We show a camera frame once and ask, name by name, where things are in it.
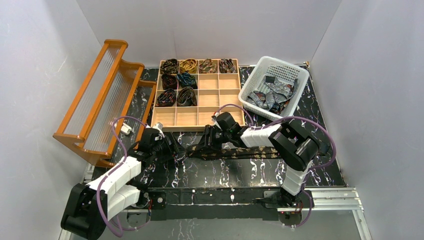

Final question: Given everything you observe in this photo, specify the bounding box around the black gold floral tie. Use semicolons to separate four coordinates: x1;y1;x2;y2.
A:
185;144;281;161

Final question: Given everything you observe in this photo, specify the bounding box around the white plastic basket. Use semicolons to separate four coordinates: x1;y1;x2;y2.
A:
238;56;310;121

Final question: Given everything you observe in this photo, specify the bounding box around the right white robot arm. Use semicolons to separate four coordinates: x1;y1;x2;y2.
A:
188;112;321;207

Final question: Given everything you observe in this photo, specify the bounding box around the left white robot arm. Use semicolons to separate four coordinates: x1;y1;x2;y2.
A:
60;125;185;240

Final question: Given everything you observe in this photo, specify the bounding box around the grey patterned ties pile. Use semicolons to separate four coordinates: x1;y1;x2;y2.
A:
246;75;299;115

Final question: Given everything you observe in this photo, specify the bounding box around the small white connector plug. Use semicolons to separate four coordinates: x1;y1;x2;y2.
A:
120;123;133;135

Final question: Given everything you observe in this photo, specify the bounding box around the rolled navy red tie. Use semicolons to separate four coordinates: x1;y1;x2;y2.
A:
155;88;177;107

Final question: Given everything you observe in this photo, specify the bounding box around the rolled black grey tie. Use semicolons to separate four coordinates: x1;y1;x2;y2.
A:
176;86;198;107

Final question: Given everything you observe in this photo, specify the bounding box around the wooden grid organizer tray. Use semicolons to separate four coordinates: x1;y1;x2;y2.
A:
151;58;246;132

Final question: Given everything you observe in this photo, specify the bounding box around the rolled dark red tie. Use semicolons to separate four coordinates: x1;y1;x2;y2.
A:
161;73;178;90

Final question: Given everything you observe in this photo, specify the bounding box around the rolled teal patterned tie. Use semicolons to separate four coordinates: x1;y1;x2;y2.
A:
176;71;198;89

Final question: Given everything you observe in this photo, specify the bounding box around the orange wooden rack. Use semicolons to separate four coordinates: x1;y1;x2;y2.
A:
53;39;157;168

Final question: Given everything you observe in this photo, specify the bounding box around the rolled dark striped tie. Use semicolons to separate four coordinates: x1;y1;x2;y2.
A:
218;58;237;74

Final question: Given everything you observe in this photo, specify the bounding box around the rolled olive patterned tie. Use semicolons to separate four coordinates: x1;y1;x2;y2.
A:
198;58;218;74

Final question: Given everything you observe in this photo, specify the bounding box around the rolled black gold tie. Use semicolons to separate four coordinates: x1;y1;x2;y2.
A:
160;58;179;75

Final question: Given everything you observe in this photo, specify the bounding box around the rolled yellow tie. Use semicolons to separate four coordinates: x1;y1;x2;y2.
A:
179;58;198;74

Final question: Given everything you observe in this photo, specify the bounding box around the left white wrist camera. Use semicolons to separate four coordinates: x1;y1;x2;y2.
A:
152;122;165;138

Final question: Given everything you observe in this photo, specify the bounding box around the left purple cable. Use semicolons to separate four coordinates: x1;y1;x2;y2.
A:
96;115;152;238

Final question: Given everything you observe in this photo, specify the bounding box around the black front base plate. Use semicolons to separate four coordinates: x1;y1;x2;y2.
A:
148;187;281;221

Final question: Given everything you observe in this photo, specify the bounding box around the aluminium frame rail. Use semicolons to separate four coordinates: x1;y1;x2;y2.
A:
57;165;373;240

